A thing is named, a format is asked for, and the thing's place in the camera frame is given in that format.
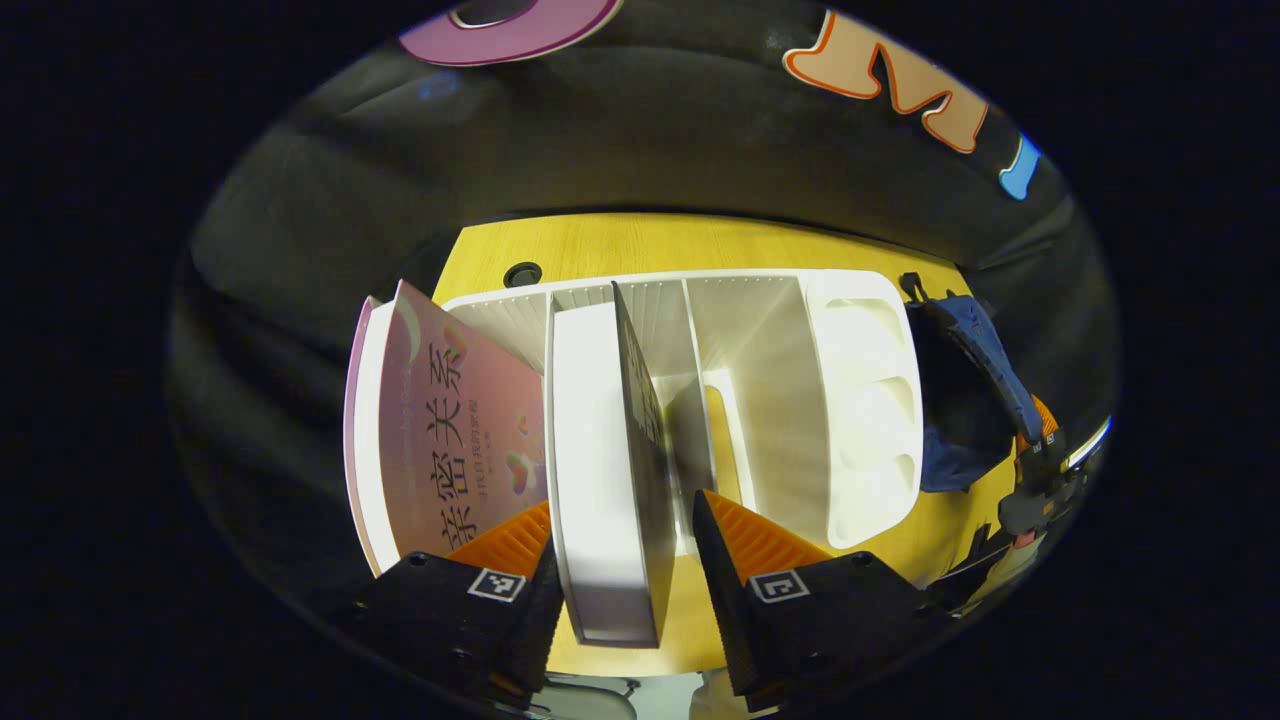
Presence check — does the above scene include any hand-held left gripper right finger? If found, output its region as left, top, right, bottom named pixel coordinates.
left=692, top=488, right=956, bottom=713

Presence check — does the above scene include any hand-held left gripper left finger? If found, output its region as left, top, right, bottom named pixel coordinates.
left=350, top=500, right=566, bottom=711

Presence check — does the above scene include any blue schoolbag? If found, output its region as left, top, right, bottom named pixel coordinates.
left=900, top=272, right=1046, bottom=493

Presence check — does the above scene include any black cover book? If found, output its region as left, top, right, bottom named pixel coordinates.
left=545, top=282, right=679, bottom=649

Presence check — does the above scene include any pink book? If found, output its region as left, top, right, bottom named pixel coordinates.
left=343, top=280, right=551, bottom=578

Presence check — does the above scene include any white bookshelf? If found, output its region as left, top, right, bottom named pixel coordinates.
left=440, top=268, right=924, bottom=556

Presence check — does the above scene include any black backdrop cloth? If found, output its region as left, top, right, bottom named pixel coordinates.
left=170, top=0, right=1121, bottom=611

